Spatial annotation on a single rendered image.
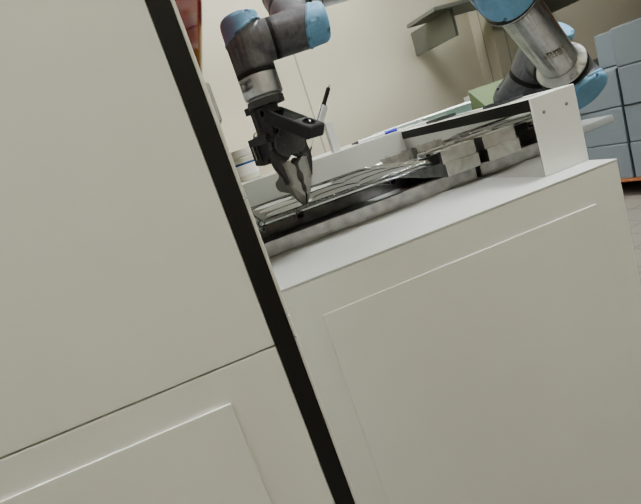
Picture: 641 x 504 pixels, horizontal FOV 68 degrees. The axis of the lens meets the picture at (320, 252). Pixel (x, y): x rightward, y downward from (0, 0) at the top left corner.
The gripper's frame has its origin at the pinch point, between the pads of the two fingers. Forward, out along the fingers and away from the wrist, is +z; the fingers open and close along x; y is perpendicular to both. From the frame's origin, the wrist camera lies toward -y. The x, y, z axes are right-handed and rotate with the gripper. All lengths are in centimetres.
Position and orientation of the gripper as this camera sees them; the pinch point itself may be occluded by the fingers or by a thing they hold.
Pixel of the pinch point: (305, 197)
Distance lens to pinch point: 93.7
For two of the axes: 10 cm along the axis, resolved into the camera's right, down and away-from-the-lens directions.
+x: -6.9, 3.8, -6.2
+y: -6.6, 0.5, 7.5
